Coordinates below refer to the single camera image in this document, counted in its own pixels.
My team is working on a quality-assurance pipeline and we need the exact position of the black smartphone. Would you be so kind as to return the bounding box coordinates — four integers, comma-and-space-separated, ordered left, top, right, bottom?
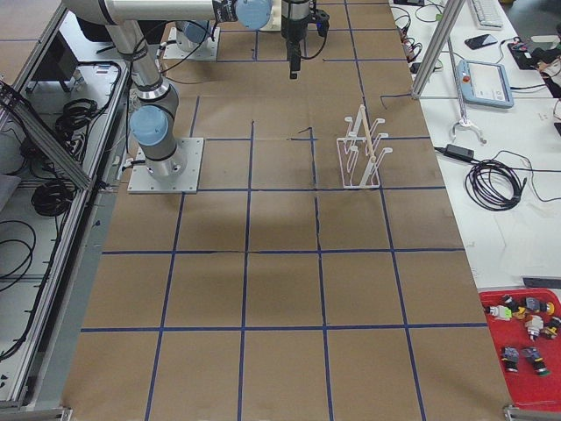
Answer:
464, 33, 498, 50

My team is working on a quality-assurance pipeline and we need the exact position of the green handled reacher grabber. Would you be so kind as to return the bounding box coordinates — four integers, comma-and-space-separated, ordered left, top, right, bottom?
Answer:
447, 39, 486, 146

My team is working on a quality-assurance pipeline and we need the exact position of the aluminium frame post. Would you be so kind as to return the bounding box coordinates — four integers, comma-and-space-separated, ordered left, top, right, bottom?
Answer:
411, 0, 464, 99

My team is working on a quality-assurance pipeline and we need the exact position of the white wire cup rack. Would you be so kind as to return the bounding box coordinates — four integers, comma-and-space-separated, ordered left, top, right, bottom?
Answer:
336, 104, 393, 189

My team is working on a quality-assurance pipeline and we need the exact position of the blue teach pendant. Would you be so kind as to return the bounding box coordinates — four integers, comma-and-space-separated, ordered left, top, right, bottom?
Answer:
457, 60, 514, 109

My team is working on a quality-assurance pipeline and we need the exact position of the black power adapter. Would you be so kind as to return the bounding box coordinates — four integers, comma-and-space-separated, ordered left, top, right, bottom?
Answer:
444, 144, 474, 162

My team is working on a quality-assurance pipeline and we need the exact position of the red parts tray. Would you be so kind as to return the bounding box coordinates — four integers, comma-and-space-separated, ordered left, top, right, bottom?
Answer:
479, 288, 560, 412

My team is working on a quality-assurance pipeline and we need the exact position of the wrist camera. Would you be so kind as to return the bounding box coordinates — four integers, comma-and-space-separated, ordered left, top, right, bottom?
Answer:
311, 9, 330, 38

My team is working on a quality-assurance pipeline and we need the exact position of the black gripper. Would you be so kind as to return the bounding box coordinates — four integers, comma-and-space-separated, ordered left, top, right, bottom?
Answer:
281, 15, 312, 80

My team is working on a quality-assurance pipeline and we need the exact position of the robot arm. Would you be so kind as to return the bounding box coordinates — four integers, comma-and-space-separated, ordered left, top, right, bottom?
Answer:
64, 1, 273, 178
175, 20, 211, 52

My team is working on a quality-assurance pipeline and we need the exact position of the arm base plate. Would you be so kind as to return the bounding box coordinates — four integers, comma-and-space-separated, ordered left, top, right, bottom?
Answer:
162, 27, 220, 61
127, 138, 204, 194

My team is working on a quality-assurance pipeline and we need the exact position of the coiled black cable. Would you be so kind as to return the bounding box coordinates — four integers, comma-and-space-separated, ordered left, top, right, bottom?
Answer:
464, 158, 527, 212

